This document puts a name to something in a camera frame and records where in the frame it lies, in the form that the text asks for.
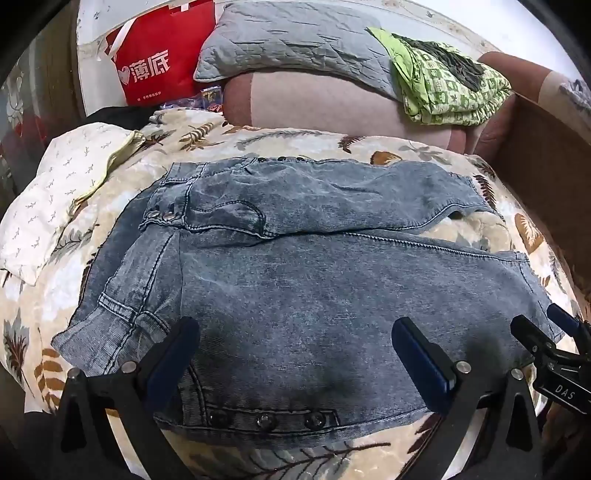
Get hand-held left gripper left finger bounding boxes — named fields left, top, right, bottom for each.
left=52, top=316, right=201, bottom=480

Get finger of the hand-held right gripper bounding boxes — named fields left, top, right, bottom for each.
left=510, top=315, right=558, bottom=368
left=547, top=303, right=581, bottom=339

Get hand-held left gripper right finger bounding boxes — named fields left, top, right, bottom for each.
left=392, top=316, right=543, bottom=480

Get blue denim pants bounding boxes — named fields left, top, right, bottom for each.
left=51, top=157, right=566, bottom=450

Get cardboard box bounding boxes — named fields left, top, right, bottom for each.
left=489, top=90, right=591, bottom=296

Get white patterned pillow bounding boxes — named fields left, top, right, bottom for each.
left=0, top=122, right=146, bottom=286

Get white grey floral cloth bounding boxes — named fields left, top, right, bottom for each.
left=538, top=69, right=591, bottom=121

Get black cloth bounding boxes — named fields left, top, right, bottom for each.
left=85, top=106, right=155, bottom=132

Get leaf print blanket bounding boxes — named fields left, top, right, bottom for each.
left=0, top=108, right=591, bottom=480

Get green patterned cloth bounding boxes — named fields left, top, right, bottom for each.
left=367, top=27, right=513, bottom=126

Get colourful snack packet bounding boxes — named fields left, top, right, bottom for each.
left=193, top=85, right=227, bottom=114

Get pink brown bolster cushion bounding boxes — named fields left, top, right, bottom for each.
left=223, top=51, right=561, bottom=157

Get dark knitted cloth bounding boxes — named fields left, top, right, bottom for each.
left=406, top=39, right=486, bottom=92

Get wooden door with glass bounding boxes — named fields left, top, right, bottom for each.
left=0, top=46, right=88, bottom=185

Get red shopping bag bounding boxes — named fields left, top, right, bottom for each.
left=105, top=0, right=218, bottom=107

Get grey quilted pillow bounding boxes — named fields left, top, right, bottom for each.
left=193, top=2, right=407, bottom=100

